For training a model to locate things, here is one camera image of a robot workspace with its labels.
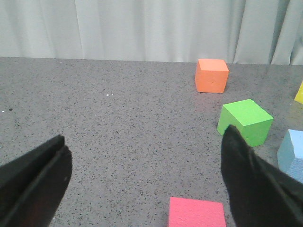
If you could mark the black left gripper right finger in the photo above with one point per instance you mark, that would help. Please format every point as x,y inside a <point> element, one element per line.
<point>260,195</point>

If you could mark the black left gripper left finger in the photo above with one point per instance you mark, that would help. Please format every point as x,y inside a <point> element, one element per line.
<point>33,185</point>

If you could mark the textured light blue block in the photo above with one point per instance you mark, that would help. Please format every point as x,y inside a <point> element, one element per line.
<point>290,154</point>

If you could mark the green foam block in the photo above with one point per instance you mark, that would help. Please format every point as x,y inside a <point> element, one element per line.
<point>252,121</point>

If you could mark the pink foam block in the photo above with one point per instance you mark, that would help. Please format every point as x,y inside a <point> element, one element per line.
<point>195,213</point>

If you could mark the yellow foam block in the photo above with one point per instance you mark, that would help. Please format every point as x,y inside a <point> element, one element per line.
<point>299,94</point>

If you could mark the orange block far left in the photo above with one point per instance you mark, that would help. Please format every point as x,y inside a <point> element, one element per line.
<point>211,75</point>

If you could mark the grey curtain backdrop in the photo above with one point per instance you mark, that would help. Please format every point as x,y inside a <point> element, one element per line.
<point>237,31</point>

